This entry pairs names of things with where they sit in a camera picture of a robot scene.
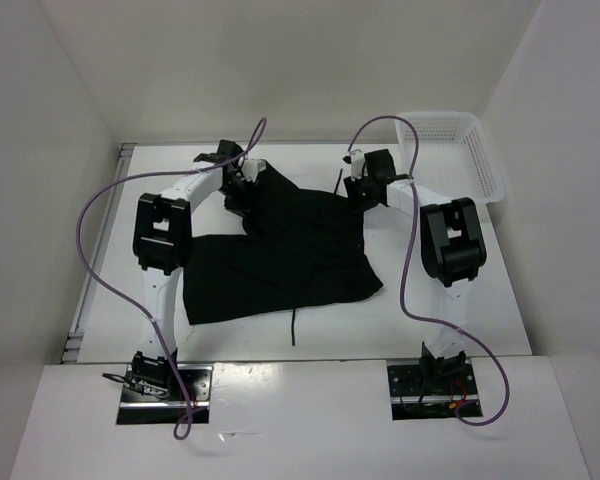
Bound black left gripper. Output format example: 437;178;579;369
217;176;257;222

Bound black shorts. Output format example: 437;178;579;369
182;165;383;326

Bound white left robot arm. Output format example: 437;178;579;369
126;140;266;400

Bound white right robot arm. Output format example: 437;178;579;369
343;149;487;393

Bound white plastic basket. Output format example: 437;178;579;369
394;111;506;205

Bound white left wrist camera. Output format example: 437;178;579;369
240;158;267;183

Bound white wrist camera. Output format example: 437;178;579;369
240;158;267;183
343;149;366;181

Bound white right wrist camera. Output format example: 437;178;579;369
343;149;366;181

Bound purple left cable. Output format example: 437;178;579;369
74;117;269;441

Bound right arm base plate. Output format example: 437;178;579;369
386;359;483;421

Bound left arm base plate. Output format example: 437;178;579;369
116;364;213;426

